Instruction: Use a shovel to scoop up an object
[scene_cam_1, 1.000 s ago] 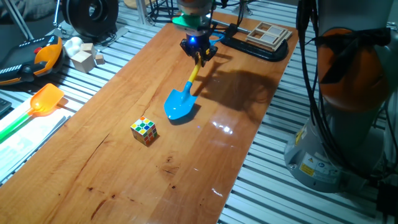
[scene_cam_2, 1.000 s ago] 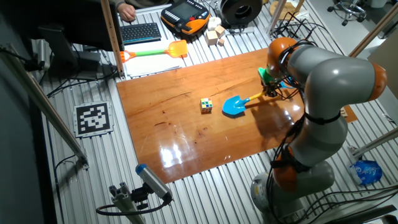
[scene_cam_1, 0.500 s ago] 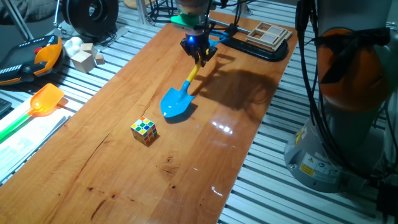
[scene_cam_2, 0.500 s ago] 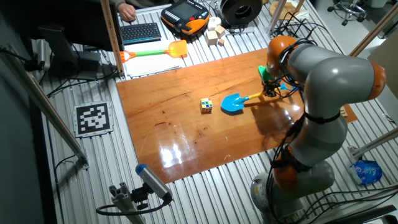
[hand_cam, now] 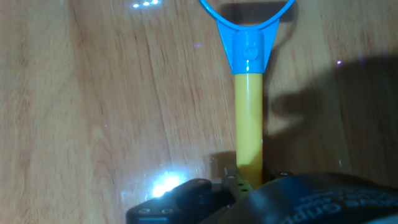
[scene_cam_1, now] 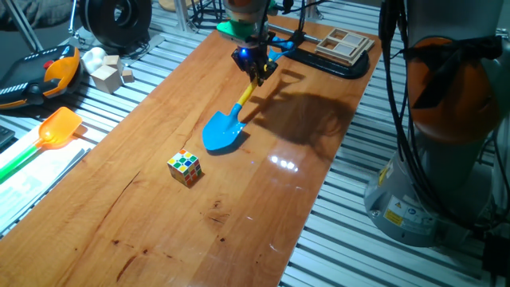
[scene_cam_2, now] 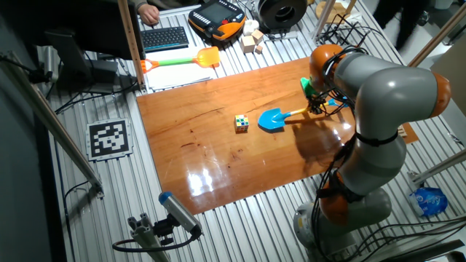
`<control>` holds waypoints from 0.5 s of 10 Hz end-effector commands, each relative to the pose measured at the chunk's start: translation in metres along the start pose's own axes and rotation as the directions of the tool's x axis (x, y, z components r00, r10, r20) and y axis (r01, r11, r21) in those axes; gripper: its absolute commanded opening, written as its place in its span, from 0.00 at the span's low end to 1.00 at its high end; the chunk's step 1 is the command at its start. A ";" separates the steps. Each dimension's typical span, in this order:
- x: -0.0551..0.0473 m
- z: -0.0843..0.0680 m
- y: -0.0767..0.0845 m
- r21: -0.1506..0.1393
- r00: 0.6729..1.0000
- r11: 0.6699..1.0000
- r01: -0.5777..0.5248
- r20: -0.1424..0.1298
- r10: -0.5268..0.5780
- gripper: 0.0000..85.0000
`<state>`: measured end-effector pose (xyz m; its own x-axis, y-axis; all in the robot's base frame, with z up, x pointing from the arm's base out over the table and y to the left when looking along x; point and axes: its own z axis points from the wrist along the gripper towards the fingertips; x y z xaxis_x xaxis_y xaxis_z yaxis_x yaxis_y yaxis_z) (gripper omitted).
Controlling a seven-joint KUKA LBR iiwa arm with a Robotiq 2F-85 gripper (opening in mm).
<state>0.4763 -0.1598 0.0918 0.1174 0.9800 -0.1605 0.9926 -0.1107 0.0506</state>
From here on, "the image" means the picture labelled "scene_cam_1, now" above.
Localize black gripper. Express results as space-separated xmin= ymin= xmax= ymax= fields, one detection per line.
xmin=230 ymin=39 xmax=279 ymax=87

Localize blue yellow toy shovel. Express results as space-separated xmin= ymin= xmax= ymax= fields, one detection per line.
xmin=202 ymin=37 xmax=298 ymax=151

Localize colourful puzzle cube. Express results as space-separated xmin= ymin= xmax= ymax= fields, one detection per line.
xmin=167 ymin=148 xmax=203 ymax=189

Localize orange green toy shovel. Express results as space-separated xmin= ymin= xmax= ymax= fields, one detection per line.
xmin=0 ymin=106 xmax=84 ymax=181

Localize white plastic object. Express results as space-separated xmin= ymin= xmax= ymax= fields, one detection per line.
xmin=80 ymin=46 xmax=108 ymax=75

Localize green wrist flange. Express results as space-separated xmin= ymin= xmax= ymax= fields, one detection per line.
xmin=216 ymin=19 xmax=277 ymax=45

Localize black C-clamp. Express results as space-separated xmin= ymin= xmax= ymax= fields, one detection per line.
xmin=267 ymin=23 xmax=371 ymax=80

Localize medium wooden block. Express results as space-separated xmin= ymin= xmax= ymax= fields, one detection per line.
xmin=102 ymin=54 xmax=124 ymax=75

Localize large wooden cube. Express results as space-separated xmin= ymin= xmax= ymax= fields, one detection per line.
xmin=90 ymin=65 xmax=124 ymax=95

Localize black filament spool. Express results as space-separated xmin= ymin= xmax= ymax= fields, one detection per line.
xmin=78 ymin=0 xmax=153 ymax=51

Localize wooden board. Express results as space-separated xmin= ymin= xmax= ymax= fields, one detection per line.
xmin=0 ymin=10 xmax=388 ymax=287

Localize thin metal rod stand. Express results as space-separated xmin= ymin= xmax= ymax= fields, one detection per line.
xmin=66 ymin=0 xmax=87 ymax=45

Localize black orange teach pendant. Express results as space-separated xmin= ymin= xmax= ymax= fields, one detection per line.
xmin=0 ymin=44 xmax=82 ymax=111

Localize grey slanted metal bar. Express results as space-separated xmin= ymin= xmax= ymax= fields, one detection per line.
xmin=6 ymin=0 xmax=44 ymax=52

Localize white paper sheets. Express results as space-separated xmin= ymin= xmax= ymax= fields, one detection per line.
xmin=0 ymin=123 xmax=95 ymax=236

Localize black keyboard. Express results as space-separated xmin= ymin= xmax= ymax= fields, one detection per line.
xmin=0 ymin=125 xmax=16 ymax=151

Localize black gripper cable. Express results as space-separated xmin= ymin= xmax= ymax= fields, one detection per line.
xmin=258 ymin=0 xmax=332 ymax=49

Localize black wire rack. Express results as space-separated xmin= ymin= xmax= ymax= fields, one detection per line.
xmin=190 ymin=0 xmax=228 ymax=29

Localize aluminium post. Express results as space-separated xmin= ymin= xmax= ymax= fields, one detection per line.
xmin=302 ymin=0 xmax=324 ymax=21

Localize wooden window frame piece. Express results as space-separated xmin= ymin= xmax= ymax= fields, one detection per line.
xmin=314 ymin=27 xmax=375 ymax=67

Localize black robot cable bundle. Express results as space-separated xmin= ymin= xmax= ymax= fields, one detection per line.
xmin=378 ymin=0 xmax=510 ymax=234

